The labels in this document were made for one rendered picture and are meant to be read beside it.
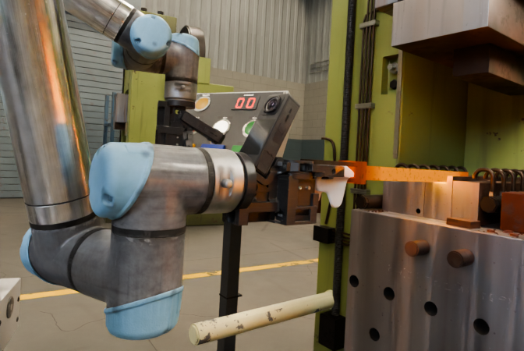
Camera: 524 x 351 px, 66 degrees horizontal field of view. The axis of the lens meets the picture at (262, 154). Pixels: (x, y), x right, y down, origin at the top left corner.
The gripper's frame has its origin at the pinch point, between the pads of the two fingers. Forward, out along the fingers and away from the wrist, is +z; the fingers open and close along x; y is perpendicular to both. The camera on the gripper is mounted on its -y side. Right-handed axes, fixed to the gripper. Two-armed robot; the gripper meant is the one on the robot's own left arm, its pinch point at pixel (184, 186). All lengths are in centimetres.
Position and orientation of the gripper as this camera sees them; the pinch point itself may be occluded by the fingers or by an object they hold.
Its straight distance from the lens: 96.6
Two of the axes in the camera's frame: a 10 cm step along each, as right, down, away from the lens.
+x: 3.0, 0.1, -9.5
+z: -0.6, 10.0, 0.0
